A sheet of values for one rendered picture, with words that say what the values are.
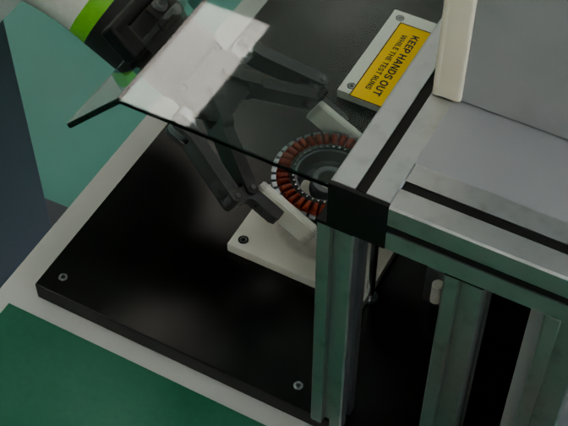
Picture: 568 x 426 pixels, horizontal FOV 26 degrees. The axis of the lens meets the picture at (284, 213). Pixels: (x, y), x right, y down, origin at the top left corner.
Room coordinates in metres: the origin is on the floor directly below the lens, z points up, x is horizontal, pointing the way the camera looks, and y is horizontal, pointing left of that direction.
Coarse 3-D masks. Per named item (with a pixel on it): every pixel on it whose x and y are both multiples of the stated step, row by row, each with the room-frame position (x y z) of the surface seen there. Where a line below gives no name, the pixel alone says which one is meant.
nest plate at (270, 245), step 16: (256, 224) 0.77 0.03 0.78; (272, 224) 0.77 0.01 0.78; (240, 240) 0.75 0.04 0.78; (256, 240) 0.75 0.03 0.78; (272, 240) 0.75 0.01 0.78; (288, 240) 0.75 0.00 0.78; (256, 256) 0.73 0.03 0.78; (272, 256) 0.73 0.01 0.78; (288, 256) 0.73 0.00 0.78; (304, 256) 0.73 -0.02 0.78; (368, 256) 0.73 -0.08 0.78; (384, 256) 0.73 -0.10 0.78; (288, 272) 0.72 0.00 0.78; (304, 272) 0.71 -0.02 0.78; (384, 272) 0.72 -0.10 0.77
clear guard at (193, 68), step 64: (192, 0) 0.81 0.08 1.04; (256, 0) 0.78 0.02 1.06; (320, 0) 0.78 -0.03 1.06; (384, 0) 0.78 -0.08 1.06; (128, 64) 0.74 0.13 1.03; (192, 64) 0.71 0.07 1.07; (256, 64) 0.71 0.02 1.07; (320, 64) 0.71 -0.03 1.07; (192, 128) 0.64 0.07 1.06; (256, 128) 0.64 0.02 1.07; (320, 128) 0.64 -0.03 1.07
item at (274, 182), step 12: (276, 168) 0.79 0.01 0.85; (276, 180) 0.77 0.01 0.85; (288, 180) 0.77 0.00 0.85; (300, 180) 0.79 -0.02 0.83; (288, 192) 0.76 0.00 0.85; (300, 192) 0.76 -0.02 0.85; (312, 192) 0.77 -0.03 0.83; (324, 192) 0.77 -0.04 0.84; (300, 204) 0.74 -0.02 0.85; (312, 204) 0.74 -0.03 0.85; (324, 204) 0.74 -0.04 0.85; (312, 216) 0.73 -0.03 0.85
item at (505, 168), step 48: (432, 48) 0.67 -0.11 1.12; (432, 96) 0.62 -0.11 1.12; (384, 144) 0.58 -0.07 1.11; (432, 144) 0.58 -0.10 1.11; (480, 144) 0.58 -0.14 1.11; (528, 144) 0.58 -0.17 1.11; (336, 192) 0.54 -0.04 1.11; (384, 192) 0.53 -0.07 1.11; (432, 192) 0.53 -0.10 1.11; (480, 192) 0.53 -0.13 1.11; (528, 192) 0.53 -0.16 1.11; (384, 240) 0.52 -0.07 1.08; (432, 240) 0.50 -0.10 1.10; (480, 240) 0.49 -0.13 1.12; (528, 240) 0.49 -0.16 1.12; (528, 288) 0.47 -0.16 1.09
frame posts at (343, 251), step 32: (320, 224) 0.56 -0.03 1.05; (320, 256) 0.56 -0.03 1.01; (352, 256) 0.55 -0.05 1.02; (320, 288) 0.56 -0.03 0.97; (352, 288) 0.55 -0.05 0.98; (448, 288) 0.51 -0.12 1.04; (480, 288) 0.50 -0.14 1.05; (320, 320) 0.56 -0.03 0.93; (352, 320) 0.55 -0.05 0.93; (448, 320) 0.51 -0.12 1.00; (480, 320) 0.51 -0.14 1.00; (320, 352) 0.56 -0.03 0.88; (352, 352) 0.56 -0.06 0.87; (448, 352) 0.51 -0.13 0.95; (320, 384) 0.56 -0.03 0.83; (352, 384) 0.56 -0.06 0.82; (448, 384) 0.51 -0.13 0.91; (320, 416) 0.55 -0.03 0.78; (448, 416) 0.50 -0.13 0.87
